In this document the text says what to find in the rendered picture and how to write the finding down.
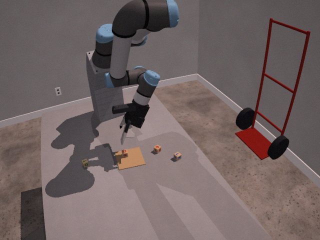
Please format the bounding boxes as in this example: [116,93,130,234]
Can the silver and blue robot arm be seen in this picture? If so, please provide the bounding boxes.
[92,0,179,106]

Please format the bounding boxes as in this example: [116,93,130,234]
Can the tan flat mat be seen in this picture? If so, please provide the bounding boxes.
[115,147,146,170]

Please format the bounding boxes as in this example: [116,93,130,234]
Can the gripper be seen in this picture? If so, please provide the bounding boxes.
[119,99,150,145]

